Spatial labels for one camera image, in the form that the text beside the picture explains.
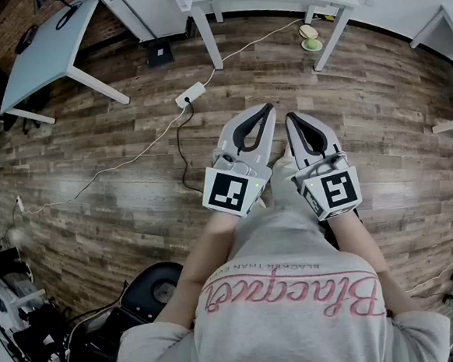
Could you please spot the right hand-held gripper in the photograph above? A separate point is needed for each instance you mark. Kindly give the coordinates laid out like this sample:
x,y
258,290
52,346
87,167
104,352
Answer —
x,y
336,191

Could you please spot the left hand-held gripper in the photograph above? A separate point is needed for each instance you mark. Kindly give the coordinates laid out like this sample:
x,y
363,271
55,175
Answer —
x,y
227,192

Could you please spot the person's left forearm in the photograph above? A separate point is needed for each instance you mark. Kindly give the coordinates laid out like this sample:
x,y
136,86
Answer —
x,y
205,252

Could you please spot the person's right forearm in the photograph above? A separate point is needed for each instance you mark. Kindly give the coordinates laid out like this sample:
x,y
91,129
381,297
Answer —
x,y
361,251

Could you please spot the black open bag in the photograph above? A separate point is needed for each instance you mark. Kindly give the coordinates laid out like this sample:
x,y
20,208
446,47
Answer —
x,y
106,334

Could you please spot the person's light trousers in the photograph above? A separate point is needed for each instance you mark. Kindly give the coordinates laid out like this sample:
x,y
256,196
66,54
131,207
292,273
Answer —
x,y
283,183

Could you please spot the white power strip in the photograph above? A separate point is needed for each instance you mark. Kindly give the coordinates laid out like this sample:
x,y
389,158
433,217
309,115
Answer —
x,y
190,94

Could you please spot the small white plate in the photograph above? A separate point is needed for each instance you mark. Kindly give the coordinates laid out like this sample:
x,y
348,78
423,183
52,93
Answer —
x,y
304,47

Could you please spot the green fruit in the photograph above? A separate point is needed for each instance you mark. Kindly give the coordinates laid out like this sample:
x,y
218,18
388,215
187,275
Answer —
x,y
312,44

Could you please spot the tan bread slice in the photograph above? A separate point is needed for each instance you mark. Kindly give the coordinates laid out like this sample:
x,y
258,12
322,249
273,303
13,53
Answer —
x,y
308,31

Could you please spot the black stand base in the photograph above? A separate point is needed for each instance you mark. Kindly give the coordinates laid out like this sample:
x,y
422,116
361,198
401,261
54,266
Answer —
x,y
160,53

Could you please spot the black yellow object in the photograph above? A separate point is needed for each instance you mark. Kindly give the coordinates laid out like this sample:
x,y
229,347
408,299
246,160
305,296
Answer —
x,y
327,17

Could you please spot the white plank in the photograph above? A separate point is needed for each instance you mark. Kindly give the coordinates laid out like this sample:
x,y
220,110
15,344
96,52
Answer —
x,y
452,124

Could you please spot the white partition panel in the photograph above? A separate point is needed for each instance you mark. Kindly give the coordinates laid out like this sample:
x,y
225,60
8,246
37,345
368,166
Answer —
x,y
158,10

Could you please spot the white side desk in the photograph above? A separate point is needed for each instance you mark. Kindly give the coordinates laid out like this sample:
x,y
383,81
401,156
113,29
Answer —
x,y
438,23

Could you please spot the grey printed t-shirt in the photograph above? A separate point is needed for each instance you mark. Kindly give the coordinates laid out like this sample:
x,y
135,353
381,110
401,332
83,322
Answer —
x,y
285,328

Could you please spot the light blue table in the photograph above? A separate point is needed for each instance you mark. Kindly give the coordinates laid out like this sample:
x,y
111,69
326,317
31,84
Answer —
x,y
45,58

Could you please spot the white plug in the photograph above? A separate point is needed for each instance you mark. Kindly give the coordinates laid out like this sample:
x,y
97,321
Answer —
x,y
19,202

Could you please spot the white wall socket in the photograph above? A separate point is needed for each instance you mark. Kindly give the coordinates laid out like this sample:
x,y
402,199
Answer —
x,y
369,2

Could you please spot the black camera stand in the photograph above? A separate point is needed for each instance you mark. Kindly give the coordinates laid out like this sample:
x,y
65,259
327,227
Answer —
x,y
26,40

